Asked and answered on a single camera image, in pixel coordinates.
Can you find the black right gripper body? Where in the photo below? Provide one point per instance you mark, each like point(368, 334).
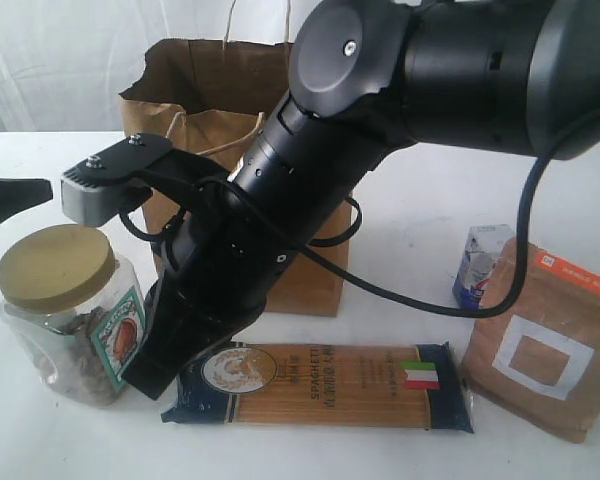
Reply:
point(219, 265)

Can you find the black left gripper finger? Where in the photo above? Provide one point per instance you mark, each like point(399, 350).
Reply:
point(19, 195)

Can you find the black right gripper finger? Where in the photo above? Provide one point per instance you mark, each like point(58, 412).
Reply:
point(175, 338)

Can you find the clear jar yellow lid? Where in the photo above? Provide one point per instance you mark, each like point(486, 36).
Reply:
point(76, 307)

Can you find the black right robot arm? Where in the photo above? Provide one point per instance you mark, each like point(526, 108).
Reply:
point(366, 78)

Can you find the brown paper bag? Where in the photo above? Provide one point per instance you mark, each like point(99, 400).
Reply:
point(211, 97)

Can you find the spaghetti package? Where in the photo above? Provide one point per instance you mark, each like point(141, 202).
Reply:
point(328, 385)

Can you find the small blue white packet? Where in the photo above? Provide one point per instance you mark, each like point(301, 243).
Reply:
point(481, 252)

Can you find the brown kraft pouch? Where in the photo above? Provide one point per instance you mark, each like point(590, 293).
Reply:
point(540, 359)

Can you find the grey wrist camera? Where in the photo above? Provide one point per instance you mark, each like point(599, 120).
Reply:
point(93, 190)

